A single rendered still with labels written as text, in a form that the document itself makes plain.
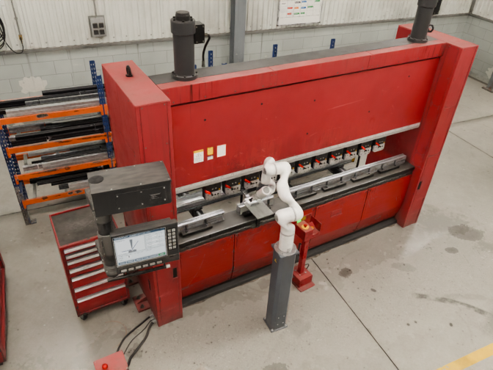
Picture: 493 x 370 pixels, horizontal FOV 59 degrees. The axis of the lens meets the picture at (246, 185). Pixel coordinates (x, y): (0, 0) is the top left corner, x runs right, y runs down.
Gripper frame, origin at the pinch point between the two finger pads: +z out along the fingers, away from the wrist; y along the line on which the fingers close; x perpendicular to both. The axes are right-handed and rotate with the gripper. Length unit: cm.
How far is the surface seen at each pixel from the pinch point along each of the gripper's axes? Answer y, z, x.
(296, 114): -40, -60, -53
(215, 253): 44, 29, 35
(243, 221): 13.1, 9.2, 16.0
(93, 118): 97, 132, -169
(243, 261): 12, 48, 51
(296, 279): -39, 52, 88
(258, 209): 0.1, -2.9, 11.0
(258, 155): -3.7, -34.7, -32.0
